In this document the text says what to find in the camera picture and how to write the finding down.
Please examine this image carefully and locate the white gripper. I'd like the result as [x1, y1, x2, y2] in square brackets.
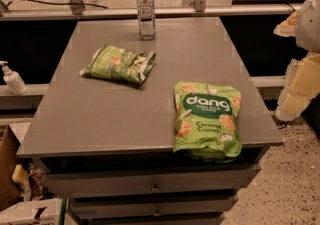
[273, 0, 320, 121]

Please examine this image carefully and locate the green jalapeno chip bag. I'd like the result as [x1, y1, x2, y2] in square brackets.
[80, 44, 156, 85]

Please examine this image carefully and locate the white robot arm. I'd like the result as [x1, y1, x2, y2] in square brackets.
[274, 0, 320, 121]

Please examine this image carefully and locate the green dang coconut chip bag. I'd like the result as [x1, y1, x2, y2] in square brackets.
[173, 81, 242, 163]

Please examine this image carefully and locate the clear plastic water bottle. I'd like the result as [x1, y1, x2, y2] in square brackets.
[136, 0, 156, 40]

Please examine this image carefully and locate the grey drawer cabinet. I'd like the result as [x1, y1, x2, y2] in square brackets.
[18, 17, 282, 225]

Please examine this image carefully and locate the white pump dispenser bottle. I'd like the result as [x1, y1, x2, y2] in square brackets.
[0, 61, 28, 95]

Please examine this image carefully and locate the white cardboard box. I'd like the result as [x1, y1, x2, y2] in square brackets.
[0, 198, 63, 225]

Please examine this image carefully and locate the brown cardboard box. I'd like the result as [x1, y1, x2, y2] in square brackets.
[0, 126, 20, 210]

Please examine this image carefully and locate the metal frame rail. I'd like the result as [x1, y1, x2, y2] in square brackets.
[0, 3, 302, 21]

